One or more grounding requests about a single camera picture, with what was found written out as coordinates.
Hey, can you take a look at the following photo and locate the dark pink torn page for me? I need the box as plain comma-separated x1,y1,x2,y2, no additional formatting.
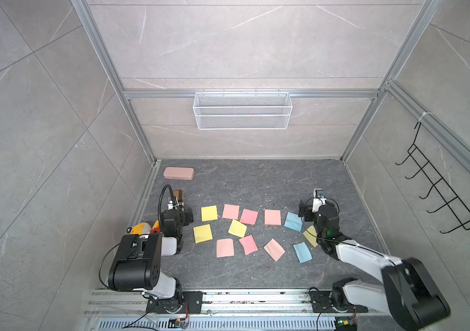
239,235,258,255

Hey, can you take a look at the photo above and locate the yellow torn memo page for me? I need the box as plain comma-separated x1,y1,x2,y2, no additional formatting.
228,220,247,238

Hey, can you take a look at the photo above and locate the yellow memo pad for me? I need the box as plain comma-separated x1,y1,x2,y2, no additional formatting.
303,226,319,248
201,205,218,222

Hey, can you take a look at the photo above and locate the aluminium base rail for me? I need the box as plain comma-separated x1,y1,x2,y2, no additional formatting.
77,288,400,330

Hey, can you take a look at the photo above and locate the blue memo pad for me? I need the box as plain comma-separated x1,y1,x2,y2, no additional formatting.
284,212,303,232

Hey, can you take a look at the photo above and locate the salmon torn memo page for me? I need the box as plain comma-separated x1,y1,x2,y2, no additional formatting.
264,239,285,262

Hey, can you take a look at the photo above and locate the pink torn memo page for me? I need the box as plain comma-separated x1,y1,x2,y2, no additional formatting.
216,238,234,258

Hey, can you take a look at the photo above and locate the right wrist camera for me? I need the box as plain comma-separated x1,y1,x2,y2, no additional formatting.
311,189,326,213

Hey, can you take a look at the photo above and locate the brown plaid cylinder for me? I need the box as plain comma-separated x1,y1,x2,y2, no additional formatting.
173,190,183,204

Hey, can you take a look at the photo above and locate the yellow plush toy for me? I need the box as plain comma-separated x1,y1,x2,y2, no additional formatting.
126,221,161,235

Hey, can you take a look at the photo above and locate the pink memo pad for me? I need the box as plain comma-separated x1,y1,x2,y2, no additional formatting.
222,204,240,220
240,209,258,225
264,210,282,226

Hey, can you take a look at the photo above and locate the white wire mesh basket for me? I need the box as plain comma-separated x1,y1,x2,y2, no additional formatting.
193,92,293,130

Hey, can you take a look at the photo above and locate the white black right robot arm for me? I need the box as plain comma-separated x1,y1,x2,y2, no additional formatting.
298,196,451,330

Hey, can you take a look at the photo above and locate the black wire hook rack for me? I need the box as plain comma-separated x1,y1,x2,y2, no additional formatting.
395,121,470,234

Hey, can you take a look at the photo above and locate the pink eraser case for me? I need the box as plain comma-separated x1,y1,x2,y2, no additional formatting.
163,167,195,181

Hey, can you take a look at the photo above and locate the blue torn memo page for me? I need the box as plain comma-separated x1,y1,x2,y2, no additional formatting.
293,243,312,263

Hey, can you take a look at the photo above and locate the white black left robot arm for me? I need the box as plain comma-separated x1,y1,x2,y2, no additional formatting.
98,184,194,313

